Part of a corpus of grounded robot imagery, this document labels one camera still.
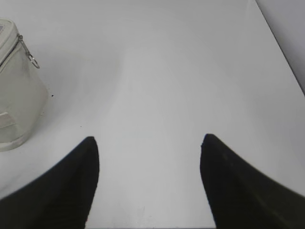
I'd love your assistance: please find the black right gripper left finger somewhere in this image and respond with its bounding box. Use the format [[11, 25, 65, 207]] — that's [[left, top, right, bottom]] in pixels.
[[0, 136, 100, 229]]

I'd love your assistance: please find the metal zipper pull with ring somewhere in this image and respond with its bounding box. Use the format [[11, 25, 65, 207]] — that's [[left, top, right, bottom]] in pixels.
[[17, 33, 40, 69]]

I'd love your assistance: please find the cream canvas zipper bag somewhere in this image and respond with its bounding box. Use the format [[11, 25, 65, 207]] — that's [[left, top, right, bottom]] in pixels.
[[0, 19, 48, 151]]

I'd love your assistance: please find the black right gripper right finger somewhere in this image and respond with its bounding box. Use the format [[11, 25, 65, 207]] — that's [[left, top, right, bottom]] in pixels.
[[200, 134, 305, 229]]

